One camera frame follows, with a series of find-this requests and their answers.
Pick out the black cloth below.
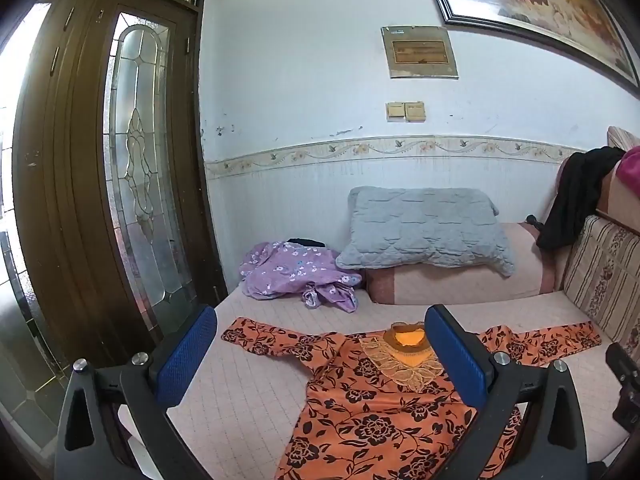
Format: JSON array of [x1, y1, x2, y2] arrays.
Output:
[[537, 146, 628, 251]]

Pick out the grey quilted pillow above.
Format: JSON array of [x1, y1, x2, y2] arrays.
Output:
[[335, 186, 517, 278]]

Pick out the magenta cloth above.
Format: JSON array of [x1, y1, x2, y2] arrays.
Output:
[[615, 146, 640, 198]]

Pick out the purple floral cloth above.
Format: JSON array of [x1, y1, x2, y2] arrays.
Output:
[[239, 241, 362, 315]]

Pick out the pink pillow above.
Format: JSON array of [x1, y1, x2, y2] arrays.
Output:
[[365, 222, 558, 306]]

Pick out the wooden stained glass door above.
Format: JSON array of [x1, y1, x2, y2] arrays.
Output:
[[0, 0, 228, 461]]

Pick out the wall electrical panel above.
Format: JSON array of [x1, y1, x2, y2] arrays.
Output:
[[381, 25, 459, 80]]

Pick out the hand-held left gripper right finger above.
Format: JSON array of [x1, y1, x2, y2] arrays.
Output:
[[424, 304, 589, 480]]

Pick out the orange floral blouse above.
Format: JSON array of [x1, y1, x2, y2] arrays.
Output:
[[221, 316, 603, 480]]

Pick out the striped floral cushion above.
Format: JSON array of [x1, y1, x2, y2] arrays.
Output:
[[562, 215, 640, 346]]

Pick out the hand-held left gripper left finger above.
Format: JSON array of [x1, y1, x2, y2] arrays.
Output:
[[54, 304, 221, 480]]

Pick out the pink quilted bed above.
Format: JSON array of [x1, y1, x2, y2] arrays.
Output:
[[117, 287, 631, 480]]

